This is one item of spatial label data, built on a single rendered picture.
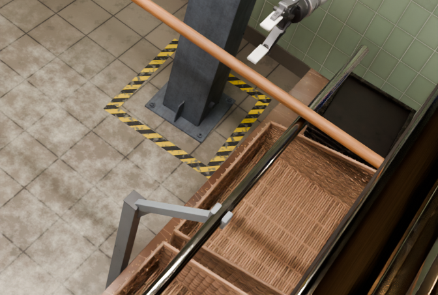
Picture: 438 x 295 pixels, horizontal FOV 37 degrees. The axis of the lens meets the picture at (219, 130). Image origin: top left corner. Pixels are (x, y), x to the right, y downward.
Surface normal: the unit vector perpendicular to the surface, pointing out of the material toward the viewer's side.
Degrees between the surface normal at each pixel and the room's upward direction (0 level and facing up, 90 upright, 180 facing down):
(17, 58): 0
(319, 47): 90
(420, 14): 90
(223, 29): 90
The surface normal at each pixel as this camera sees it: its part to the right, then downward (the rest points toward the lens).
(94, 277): 0.22, -0.56
